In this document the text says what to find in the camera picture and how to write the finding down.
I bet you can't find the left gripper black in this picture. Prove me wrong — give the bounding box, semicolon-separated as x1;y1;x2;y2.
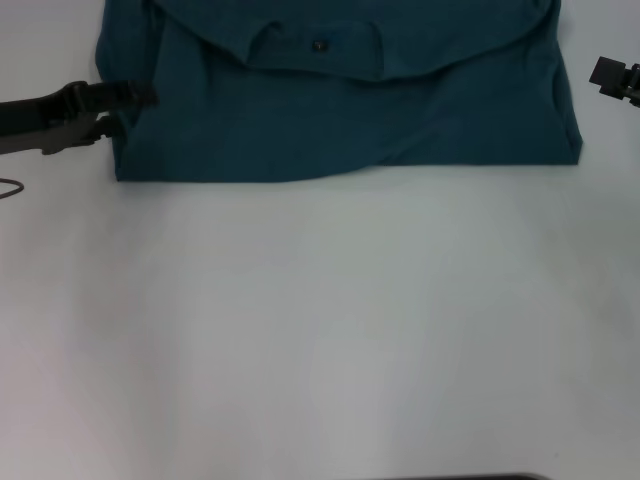
0;80;160;157

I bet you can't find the teal t-shirt with FREE print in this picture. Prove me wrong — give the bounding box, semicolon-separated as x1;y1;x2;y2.
94;0;585;185

